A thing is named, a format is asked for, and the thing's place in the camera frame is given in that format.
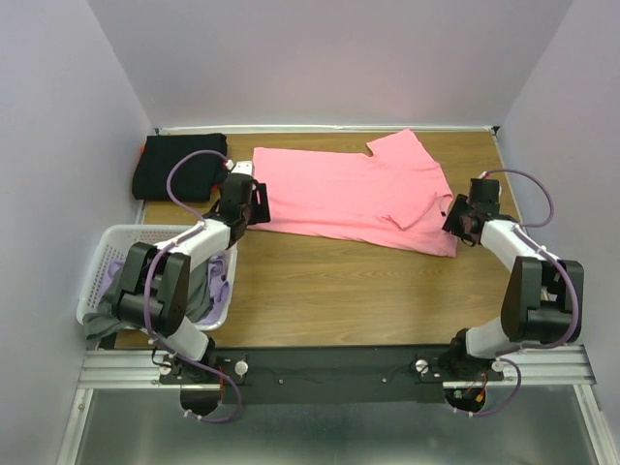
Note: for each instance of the lavender t shirt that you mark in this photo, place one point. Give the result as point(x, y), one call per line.
point(220, 286)

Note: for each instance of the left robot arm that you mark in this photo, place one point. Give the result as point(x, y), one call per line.
point(210, 236)

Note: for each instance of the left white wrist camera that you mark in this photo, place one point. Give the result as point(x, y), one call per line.
point(242, 167)

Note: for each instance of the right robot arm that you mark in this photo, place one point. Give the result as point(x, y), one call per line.
point(542, 306)

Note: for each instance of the pink t shirt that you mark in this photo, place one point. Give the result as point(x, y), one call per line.
point(395, 196)

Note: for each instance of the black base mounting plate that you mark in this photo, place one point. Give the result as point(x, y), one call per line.
point(258, 389)

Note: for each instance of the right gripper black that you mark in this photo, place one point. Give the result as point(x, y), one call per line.
point(451, 221)

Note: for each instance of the grey t shirt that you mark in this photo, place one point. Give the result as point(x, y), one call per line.
point(175, 292)

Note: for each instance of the white plastic laundry basket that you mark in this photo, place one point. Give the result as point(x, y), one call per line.
point(111, 253)

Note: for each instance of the white wall base trim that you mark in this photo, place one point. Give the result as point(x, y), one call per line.
point(316, 129)

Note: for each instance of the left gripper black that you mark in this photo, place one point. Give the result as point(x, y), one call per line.
point(262, 212)

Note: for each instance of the aluminium extrusion rail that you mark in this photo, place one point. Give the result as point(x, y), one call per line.
point(127, 369)

